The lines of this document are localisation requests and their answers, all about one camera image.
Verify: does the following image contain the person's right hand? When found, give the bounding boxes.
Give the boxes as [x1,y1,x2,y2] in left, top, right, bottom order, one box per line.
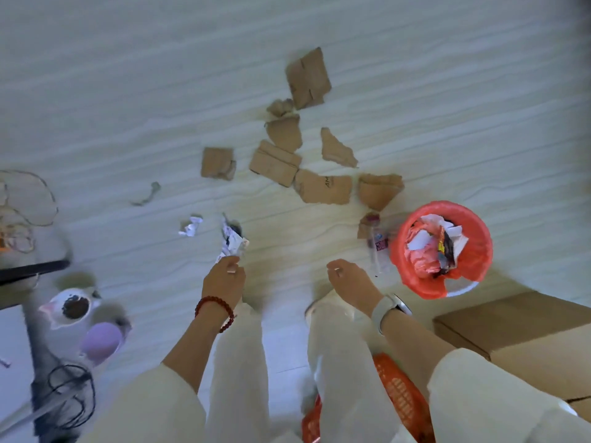
[326,259,384,317]

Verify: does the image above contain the person's left hand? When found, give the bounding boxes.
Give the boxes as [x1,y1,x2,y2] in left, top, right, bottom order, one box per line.
[202,256,247,314]

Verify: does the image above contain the person's right forearm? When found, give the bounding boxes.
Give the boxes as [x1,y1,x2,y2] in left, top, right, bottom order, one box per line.
[380,309,459,393]

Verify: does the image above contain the person's left forearm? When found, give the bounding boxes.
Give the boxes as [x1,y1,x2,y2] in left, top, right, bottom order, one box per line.
[162,302,232,395]

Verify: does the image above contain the crumpled printed paper wrapper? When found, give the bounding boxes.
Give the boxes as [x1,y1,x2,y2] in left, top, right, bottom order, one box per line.
[215,214,250,265]

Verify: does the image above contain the white slipper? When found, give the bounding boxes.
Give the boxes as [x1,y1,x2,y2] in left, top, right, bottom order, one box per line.
[304,290,356,326]

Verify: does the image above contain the clear plastic bottle red label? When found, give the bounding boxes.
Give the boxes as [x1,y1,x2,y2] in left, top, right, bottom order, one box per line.
[367,214,408,277]

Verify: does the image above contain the small crumpled white paper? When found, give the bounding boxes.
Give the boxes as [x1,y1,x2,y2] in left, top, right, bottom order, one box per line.
[178,216,204,238]

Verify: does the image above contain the white crumpled paper waste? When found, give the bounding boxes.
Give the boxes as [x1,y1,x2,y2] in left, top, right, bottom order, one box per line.
[405,214,470,269]

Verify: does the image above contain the white trousers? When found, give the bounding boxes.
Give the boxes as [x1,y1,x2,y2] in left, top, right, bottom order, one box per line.
[204,301,418,443]

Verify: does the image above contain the grey paper scrap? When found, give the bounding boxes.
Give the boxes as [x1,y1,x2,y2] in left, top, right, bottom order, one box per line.
[131,182,162,207]

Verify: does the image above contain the colourful snack wrapper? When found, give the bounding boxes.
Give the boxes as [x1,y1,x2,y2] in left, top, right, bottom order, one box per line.
[435,225,459,276]

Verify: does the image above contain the white waste bin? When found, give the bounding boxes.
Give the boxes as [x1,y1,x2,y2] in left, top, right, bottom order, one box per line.
[442,280,480,298]

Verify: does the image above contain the orange plastic basket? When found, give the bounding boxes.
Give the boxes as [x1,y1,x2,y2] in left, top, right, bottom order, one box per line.
[301,353,435,443]

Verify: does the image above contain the red bin bag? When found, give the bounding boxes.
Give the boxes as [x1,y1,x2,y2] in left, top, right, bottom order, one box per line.
[389,201,494,300]

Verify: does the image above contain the purple ball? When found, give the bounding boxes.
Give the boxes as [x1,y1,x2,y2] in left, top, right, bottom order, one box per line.
[80,322,125,363]

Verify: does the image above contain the white cat-shaped bowl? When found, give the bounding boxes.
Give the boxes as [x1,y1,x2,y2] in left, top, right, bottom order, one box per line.
[39,287,103,331]

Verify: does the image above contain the scattered torn cardboard pieces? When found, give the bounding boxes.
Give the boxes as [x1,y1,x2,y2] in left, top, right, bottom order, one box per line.
[200,47,406,241]

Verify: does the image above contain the black flat bar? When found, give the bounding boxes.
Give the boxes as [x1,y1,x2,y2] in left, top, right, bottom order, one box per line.
[0,259,72,287]

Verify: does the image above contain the white long-sleeved top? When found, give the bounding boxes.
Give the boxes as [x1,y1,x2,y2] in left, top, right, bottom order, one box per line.
[78,348,591,443]

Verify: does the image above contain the large brown cardboard box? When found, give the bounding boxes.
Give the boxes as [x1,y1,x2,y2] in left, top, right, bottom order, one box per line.
[432,290,591,423]

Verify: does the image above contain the red bead bracelet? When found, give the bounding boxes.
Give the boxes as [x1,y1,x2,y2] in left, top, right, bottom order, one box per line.
[194,296,236,334]

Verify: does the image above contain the black cable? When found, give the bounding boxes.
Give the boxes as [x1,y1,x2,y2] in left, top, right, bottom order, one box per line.
[47,362,97,430]

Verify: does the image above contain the thin wire frame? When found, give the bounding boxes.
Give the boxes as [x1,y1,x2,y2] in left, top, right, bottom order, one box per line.
[0,170,60,254]

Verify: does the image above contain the grey stand post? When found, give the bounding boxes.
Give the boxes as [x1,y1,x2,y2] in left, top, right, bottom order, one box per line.
[22,297,95,443]

